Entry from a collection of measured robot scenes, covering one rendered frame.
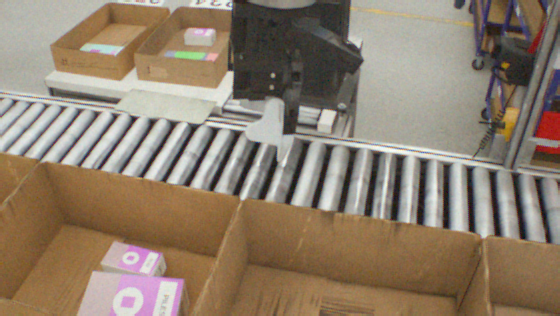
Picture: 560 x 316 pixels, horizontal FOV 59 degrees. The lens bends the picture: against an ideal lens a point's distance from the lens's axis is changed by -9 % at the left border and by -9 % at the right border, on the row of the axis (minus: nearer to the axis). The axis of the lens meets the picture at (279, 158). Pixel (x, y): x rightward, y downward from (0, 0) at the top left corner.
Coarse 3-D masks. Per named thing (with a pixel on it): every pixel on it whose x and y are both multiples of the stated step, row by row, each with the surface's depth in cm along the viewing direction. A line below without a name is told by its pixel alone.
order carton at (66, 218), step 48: (48, 192) 96; (96, 192) 94; (144, 192) 91; (192, 192) 88; (0, 240) 84; (48, 240) 98; (96, 240) 99; (144, 240) 100; (192, 240) 96; (0, 288) 85; (48, 288) 90; (192, 288) 91
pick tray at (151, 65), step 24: (168, 24) 187; (192, 24) 197; (216, 24) 194; (144, 48) 172; (168, 48) 186; (192, 48) 185; (216, 48) 185; (144, 72) 168; (168, 72) 166; (192, 72) 164; (216, 72) 163
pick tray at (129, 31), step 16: (96, 16) 193; (112, 16) 202; (128, 16) 200; (144, 16) 198; (160, 16) 186; (80, 32) 186; (96, 32) 195; (112, 32) 197; (128, 32) 196; (144, 32) 178; (64, 48) 169; (80, 48) 188; (128, 48) 171; (64, 64) 174; (80, 64) 171; (96, 64) 169; (112, 64) 167; (128, 64) 173
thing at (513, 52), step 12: (504, 36) 123; (492, 48) 122; (504, 48) 120; (516, 48) 120; (528, 48) 120; (504, 60) 122; (516, 60) 121; (528, 60) 120; (504, 72) 127; (516, 72) 125
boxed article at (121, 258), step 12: (108, 252) 92; (120, 252) 92; (132, 252) 92; (144, 252) 92; (156, 252) 92; (108, 264) 90; (120, 264) 90; (132, 264) 90; (144, 264) 90; (156, 264) 90; (156, 276) 90
